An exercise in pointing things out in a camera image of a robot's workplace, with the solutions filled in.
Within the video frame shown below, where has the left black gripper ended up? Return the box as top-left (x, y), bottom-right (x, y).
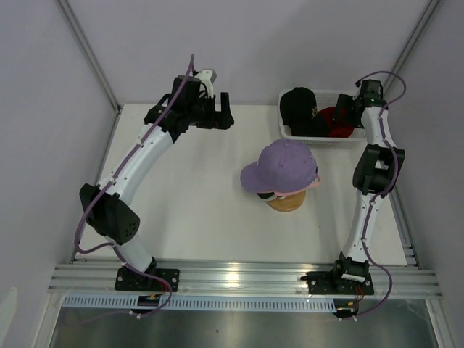
top-left (186, 92), bottom-right (233, 131)

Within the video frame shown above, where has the red baseball cap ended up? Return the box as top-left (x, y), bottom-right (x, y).
top-left (319, 107), bottom-right (355, 138)

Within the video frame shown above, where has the black gold-logo cap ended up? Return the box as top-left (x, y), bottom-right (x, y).
top-left (279, 87), bottom-right (330, 137)

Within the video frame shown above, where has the pink baseball cap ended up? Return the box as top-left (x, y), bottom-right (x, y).
top-left (273, 175), bottom-right (322, 199)

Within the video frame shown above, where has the purple LA baseball cap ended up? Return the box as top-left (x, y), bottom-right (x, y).
top-left (240, 139), bottom-right (319, 194)

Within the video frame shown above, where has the white NY baseball cap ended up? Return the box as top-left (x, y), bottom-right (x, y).
top-left (258, 192), bottom-right (278, 202)

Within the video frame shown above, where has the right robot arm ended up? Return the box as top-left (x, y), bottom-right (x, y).
top-left (330, 77), bottom-right (405, 293)

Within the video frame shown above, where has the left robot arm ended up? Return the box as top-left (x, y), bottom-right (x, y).
top-left (80, 70), bottom-right (234, 291)

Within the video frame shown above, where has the white plastic basket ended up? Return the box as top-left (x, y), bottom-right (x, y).
top-left (277, 88), bottom-right (366, 148)

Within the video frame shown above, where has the wooden hat stand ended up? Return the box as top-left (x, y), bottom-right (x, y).
top-left (267, 191), bottom-right (306, 212)

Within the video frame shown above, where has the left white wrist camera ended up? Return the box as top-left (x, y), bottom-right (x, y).
top-left (194, 69), bottom-right (217, 98)

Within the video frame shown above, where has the right aluminium corner post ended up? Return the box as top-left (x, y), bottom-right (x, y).
top-left (370, 0), bottom-right (444, 103)

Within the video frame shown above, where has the aluminium corner post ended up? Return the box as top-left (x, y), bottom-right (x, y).
top-left (370, 0), bottom-right (444, 103)
top-left (54, 0), bottom-right (121, 113)

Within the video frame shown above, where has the left aluminium corner post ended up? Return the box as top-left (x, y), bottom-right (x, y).
top-left (54, 0), bottom-right (121, 113)

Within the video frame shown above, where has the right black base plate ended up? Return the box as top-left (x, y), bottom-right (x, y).
top-left (300, 270), bottom-right (374, 295)

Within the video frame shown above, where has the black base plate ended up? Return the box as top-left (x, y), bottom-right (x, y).
top-left (300, 270), bottom-right (374, 295)
top-left (114, 267), bottom-right (181, 292)

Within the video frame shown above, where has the aluminium mounting rail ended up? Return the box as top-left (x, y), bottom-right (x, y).
top-left (48, 259), bottom-right (443, 299)

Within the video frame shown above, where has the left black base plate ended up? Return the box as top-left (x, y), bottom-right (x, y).
top-left (114, 267), bottom-right (181, 292)

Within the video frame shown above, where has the white slotted cable duct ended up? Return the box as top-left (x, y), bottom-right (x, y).
top-left (62, 294), bottom-right (358, 313)

